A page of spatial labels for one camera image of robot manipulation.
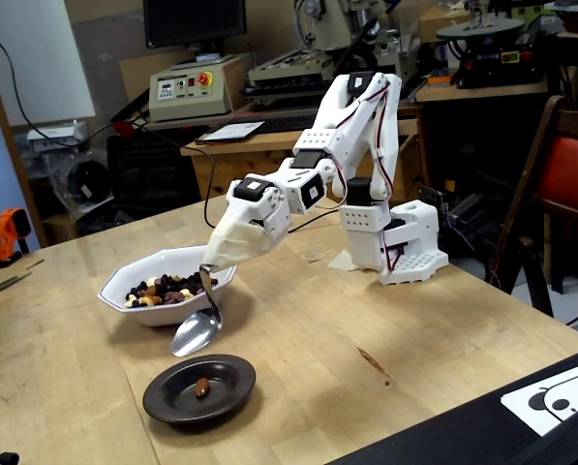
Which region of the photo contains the brown cardboard sheet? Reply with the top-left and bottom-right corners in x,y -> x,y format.
118,47 -> 198,106

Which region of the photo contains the green controller board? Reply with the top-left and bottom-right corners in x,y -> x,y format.
416,179 -> 457,214

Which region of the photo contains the slanted wooden post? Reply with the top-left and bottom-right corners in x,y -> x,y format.
0,28 -> 50,251

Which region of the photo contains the brown cardboard box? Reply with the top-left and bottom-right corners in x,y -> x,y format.
417,3 -> 473,45

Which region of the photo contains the white board panel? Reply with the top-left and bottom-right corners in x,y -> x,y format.
0,0 -> 97,128

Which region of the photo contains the wooden workbench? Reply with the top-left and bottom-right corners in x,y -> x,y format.
180,99 -> 428,204

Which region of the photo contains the white paper sheet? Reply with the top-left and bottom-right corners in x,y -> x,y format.
195,120 -> 266,146

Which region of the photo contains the orange black hand tool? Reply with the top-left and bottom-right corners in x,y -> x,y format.
0,206 -> 33,270

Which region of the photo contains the wooden chair red cushion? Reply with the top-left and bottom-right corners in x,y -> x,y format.
489,95 -> 578,319

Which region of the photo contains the beige control box red button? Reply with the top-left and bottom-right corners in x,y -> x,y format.
147,51 -> 254,123

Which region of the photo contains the white panda print paper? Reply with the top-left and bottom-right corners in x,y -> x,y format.
500,356 -> 578,438

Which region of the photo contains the clear bag black disc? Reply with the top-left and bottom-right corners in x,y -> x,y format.
24,144 -> 115,217

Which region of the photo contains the white octagonal bowl blue rim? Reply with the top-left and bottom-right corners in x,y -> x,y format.
97,244 -> 239,328

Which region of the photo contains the hanging black cable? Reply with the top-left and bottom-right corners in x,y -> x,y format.
0,26 -> 120,149

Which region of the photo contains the dark brown plate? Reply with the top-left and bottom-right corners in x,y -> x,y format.
141,353 -> 258,426

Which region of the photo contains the beige milling machine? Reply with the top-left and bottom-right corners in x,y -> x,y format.
247,0 -> 423,104

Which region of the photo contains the small white flat box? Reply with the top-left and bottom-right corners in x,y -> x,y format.
25,120 -> 90,154

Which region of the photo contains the bent metal spoon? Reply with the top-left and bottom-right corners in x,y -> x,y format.
170,263 -> 224,358

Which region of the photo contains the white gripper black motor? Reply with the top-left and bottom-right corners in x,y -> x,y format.
204,176 -> 293,269

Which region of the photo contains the black keyboard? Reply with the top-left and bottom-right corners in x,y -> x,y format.
242,104 -> 328,136

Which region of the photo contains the black lattice storage bin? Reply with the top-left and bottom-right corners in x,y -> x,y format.
105,130 -> 198,207

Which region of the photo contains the flat metal ruler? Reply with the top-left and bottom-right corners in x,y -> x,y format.
0,270 -> 33,302

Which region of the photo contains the nut and berry mix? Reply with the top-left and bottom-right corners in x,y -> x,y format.
122,273 -> 220,310

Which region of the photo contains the black machine green round table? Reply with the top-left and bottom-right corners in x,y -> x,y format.
436,16 -> 549,91

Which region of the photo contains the black computer monitor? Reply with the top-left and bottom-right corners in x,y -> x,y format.
141,0 -> 249,51

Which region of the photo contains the beige tape strip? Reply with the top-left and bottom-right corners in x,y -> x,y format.
326,250 -> 357,272

